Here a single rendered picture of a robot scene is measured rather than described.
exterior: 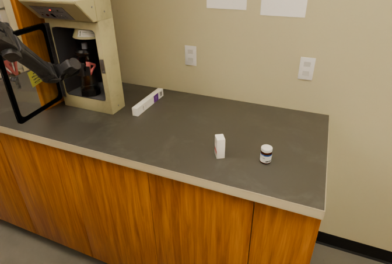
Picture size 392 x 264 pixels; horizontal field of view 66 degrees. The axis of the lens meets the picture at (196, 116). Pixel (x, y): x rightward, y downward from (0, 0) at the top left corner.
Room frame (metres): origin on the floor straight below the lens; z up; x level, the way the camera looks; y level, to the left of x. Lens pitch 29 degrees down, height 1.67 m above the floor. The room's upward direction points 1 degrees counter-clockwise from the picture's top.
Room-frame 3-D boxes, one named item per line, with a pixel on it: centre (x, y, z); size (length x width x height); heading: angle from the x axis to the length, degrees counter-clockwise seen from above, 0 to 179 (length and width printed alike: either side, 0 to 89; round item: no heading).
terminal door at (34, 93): (1.33, 0.77, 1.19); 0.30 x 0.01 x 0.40; 164
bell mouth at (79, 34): (1.52, 0.52, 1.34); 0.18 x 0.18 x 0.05
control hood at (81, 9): (1.38, 0.60, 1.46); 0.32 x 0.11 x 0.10; 67
